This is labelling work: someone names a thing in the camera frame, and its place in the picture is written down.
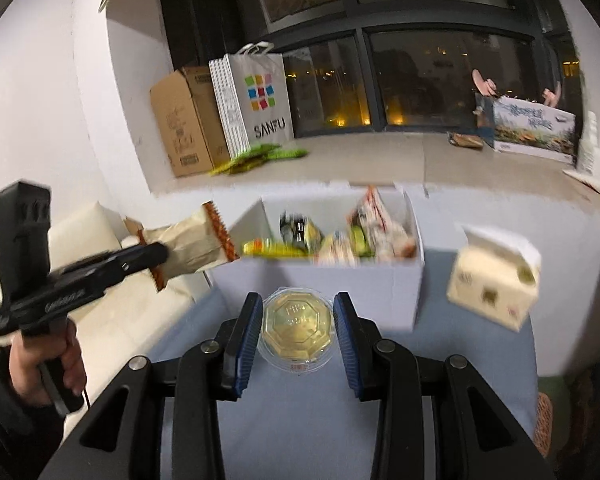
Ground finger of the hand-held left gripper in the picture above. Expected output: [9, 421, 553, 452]
[117, 241, 171, 276]

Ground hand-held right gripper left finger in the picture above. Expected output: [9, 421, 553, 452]
[40, 292, 265, 480]

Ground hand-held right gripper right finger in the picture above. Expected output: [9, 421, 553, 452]
[332, 291, 556, 480]

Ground clear jelly cup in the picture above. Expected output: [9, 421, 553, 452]
[258, 286, 339, 376]

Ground beige snack packet orange edges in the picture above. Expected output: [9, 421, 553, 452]
[124, 201, 242, 294]

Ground white cardboard box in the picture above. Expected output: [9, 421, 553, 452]
[209, 187, 426, 332]

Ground small green snack packet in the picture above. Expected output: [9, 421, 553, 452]
[242, 238, 315, 260]

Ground dark blue yellow snack packet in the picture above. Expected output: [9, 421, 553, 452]
[278, 212, 324, 254]

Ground person's left forearm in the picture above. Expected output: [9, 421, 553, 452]
[0, 345, 70, 480]

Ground person's left hand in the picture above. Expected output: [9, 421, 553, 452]
[10, 321, 89, 407]

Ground cream sofa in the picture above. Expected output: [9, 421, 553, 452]
[47, 202, 212, 356]

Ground white snack packet orange edges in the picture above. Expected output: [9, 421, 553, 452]
[347, 185, 419, 262]

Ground brown cardboard box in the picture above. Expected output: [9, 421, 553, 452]
[150, 66, 232, 179]

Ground pile of green packets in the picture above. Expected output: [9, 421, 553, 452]
[208, 143, 309, 177]

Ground cream tissue pack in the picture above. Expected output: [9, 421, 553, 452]
[446, 224, 542, 332]

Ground white paper shopping bag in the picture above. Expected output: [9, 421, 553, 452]
[209, 42, 296, 162]

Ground orange woven mat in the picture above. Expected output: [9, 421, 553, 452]
[532, 391, 554, 455]

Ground small brown packet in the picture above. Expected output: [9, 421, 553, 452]
[448, 131, 485, 151]

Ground printed cardboard box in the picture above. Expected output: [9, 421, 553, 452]
[475, 92, 577, 164]

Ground white flat cardboard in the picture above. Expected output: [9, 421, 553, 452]
[561, 167, 600, 202]

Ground white plastic bottles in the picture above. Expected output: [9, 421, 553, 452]
[577, 110, 600, 177]

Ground black window frame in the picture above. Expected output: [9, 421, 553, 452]
[155, 0, 581, 138]

